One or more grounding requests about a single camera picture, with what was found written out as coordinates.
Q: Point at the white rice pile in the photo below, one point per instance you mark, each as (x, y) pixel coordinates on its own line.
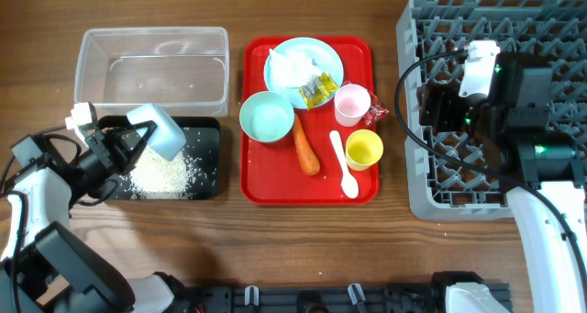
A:
(158, 175)

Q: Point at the black waste tray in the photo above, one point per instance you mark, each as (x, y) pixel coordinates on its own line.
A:
(206, 166)

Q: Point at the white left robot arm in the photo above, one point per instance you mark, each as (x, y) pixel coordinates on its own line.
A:
(44, 267)

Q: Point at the white tissue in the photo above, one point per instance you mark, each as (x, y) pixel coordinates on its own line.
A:
(291, 68)

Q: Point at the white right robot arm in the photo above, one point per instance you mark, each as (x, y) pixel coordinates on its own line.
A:
(502, 103)

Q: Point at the yellow snack wrapper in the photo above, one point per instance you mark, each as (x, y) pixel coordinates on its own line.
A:
(318, 90)

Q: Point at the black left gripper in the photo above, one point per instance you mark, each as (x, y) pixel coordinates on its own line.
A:
(106, 148)

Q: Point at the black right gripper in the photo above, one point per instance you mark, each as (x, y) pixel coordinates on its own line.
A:
(439, 102)

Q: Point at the pink plastic cup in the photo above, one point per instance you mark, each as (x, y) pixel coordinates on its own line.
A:
(352, 101)

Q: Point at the light blue bowl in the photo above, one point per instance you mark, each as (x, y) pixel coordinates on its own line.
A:
(168, 138)

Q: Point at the orange carrot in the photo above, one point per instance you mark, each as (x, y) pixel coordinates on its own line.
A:
(306, 156)

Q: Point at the mint green bowl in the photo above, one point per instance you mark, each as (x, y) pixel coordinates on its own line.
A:
(266, 117)

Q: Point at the cream plastic spoon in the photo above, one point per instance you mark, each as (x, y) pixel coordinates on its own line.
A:
(349, 184)

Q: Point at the clear plastic storage bin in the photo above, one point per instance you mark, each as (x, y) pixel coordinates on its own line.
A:
(185, 70)

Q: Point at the yellow plastic cup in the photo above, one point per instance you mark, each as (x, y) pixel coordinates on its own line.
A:
(363, 149)

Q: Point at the red candy wrapper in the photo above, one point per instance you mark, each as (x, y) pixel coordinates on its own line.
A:
(376, 112)

